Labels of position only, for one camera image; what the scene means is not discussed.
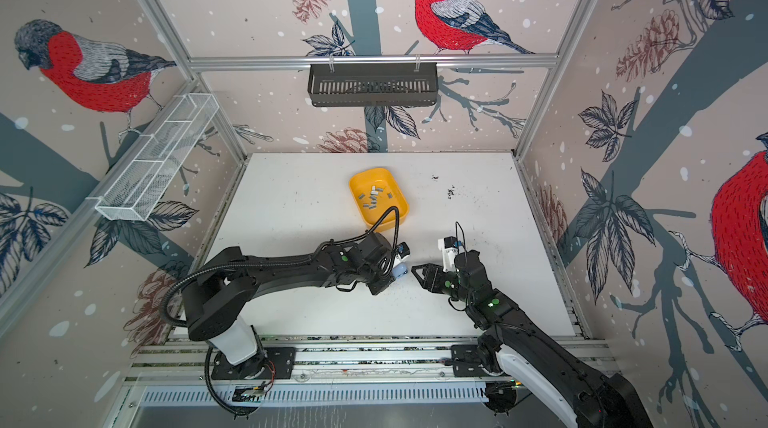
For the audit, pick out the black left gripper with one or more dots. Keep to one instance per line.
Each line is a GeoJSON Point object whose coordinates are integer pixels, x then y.
{"type": "Point", "coordinates": [385, 283]}

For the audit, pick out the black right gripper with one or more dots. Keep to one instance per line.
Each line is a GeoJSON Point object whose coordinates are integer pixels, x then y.
{"type": "Point", "coordinates": [430, 275]}

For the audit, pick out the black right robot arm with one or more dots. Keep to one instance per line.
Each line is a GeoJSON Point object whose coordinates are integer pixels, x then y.
{"type": "Point", "coordinates": [511, 343]}

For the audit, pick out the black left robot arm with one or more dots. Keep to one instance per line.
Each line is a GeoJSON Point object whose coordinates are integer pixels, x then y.
{"type": "Point", "coordinates": [214, 297]}

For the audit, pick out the yellow plastic tray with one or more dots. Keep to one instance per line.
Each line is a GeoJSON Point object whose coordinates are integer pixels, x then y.
{"type": "Point", "coordinates": [371, 208]}

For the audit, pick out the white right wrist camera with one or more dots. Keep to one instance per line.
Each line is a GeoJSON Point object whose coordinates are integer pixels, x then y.
{"type": "Point", "coordinates": [449, 248]}

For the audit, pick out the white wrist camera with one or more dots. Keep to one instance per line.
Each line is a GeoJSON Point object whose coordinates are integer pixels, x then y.
{"type": "Point", "coordinates": [449, 248]}
{"type": "Point", "coordinates": [402, 252]}

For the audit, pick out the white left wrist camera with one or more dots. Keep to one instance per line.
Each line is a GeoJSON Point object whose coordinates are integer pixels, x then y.
{"type": "Point", "coordinates": [402, 252]}

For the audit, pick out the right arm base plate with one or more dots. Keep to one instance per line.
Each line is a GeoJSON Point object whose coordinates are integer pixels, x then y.
{"type": "Point", "coordinates": [466, 362]}

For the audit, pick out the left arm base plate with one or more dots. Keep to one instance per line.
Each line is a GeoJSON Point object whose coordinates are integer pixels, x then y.
{"type": "Point", "coordinates": [269, 363]}

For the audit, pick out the black wire basket shelf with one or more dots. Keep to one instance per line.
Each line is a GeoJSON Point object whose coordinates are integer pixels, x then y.
{"type": "Point", "coordinates": [373, 85]}

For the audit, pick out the aluminium mounting rail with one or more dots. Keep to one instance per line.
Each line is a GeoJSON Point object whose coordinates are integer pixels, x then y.
{"type": "Point", "coordinates": [325, 373]}

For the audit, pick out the white wire mesh shelf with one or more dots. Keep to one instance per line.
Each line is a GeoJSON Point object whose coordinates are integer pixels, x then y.
{"type": "Point", "coordinates": [141, 185]}

